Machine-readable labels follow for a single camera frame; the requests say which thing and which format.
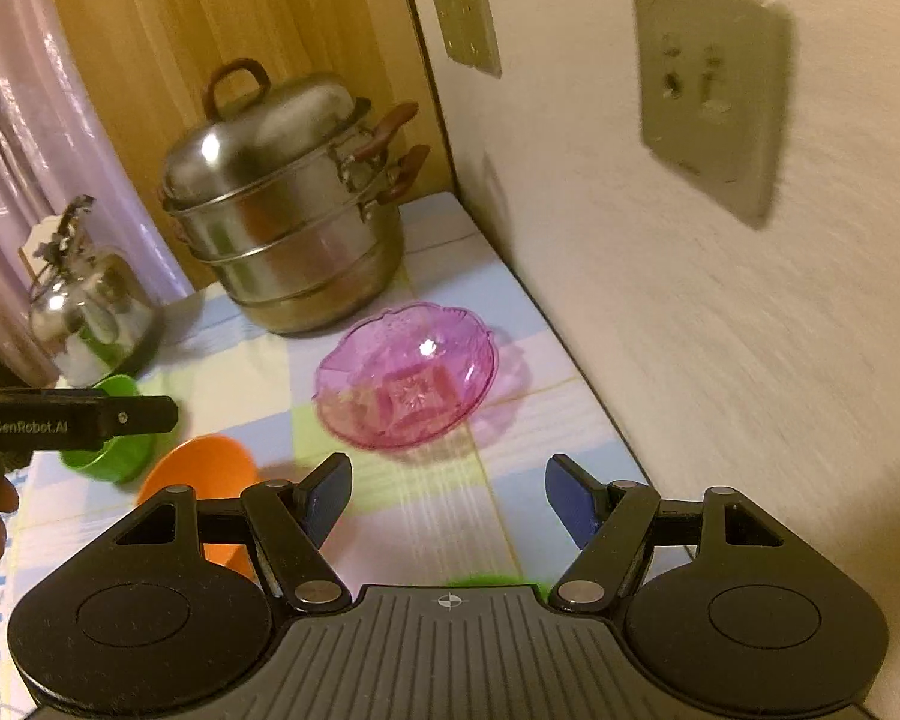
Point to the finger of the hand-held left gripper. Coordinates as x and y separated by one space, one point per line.
142 416

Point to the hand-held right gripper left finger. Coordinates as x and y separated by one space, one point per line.
328 499

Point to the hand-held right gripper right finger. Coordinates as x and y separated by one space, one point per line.
570 502

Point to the green plastic bowl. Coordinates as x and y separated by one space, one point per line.
112 457
487 580

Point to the orange plastic bowl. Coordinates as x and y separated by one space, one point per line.
202 465

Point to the pink glass bowl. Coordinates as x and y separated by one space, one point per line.
405 382

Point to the checkered tablecloth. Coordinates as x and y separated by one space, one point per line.
435 510

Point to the stainless steel kettle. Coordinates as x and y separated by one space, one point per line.
97 300

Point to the stainless steel steamer pot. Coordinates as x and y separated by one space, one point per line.
292 240

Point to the purple curtain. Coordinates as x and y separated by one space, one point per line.
15 127

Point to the wooden panel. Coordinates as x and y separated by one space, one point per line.
270 7

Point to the beige wall socket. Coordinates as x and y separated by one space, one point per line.
465 30
705 90

